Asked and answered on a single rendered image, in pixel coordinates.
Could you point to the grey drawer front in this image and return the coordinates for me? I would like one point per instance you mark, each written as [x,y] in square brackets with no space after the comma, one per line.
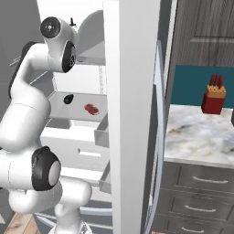
[173,227]
[179,207]
[186,179]

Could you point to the white fridge drawer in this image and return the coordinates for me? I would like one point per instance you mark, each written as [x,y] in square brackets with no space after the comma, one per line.
[76,146]

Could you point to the grey wooden wall cupboard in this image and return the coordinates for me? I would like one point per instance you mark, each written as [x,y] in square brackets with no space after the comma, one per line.
[201,30]

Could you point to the red raw meat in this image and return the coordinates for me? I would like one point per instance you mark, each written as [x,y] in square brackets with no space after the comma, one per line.
[91,109]

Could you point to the white fridge door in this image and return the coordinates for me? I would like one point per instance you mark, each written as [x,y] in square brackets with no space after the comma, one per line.
[131,122]

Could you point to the glass fridge shelf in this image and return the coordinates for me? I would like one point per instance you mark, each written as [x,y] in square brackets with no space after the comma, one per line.
[91,56]
[79,109]

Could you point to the small black round food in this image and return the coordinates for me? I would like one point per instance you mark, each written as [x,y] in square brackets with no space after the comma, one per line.
[68,99]

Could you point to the white open fridge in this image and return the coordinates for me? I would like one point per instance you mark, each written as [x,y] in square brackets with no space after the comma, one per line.
[88,79]

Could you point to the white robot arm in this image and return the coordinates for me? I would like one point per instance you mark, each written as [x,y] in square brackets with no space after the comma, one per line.
[26,122]

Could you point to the red knife block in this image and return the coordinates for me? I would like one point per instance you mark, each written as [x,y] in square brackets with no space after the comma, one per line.
[213,97]

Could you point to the grey door bin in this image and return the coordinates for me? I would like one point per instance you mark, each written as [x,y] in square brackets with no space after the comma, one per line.
[106,181]

